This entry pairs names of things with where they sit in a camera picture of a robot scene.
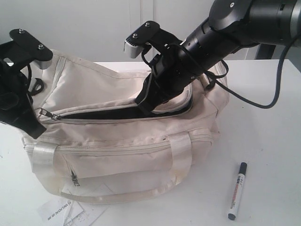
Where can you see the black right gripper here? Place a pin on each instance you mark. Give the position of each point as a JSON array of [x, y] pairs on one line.
[[168, 78]]

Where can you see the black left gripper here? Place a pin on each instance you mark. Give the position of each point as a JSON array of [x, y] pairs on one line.
[[15, 99]]

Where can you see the cream fabric duffel bag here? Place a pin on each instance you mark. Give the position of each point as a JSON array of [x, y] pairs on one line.
[[99, 148]]

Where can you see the white whiteboard marker black cap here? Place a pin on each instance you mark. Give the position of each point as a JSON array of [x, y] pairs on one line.
[[236, 198]]

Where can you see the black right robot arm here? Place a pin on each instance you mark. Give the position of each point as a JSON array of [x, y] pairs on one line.
[[231, 26]]

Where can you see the white paper hang tag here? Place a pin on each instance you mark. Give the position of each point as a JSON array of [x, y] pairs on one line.
[[64, 212]]

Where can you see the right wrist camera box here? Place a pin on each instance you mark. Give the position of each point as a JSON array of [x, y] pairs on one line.
[[148, 34]]

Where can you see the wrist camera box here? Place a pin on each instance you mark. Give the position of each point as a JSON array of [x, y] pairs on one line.
[[24, 49], [148, 34]]

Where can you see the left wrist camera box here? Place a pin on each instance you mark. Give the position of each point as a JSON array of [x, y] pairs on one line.
[[24, 49]]

